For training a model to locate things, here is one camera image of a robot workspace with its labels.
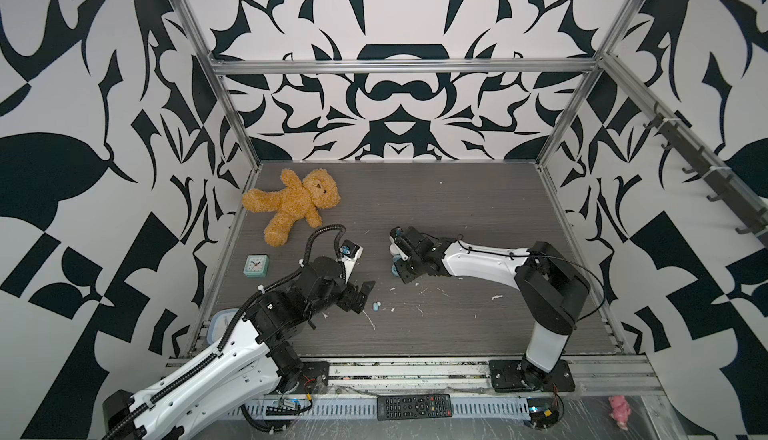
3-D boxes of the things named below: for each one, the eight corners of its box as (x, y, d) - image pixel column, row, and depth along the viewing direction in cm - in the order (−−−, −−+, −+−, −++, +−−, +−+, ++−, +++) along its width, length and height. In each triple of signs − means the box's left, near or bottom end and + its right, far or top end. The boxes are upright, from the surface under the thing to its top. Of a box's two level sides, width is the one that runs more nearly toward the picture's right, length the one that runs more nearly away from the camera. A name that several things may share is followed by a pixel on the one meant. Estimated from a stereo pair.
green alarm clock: (247, 281, 95) (241, 273, 90) (253, 261, 99) (247, 253, 95) (268, 281, 95) (263, 273, 90) (273, 261, 99) (268, 253, 95)
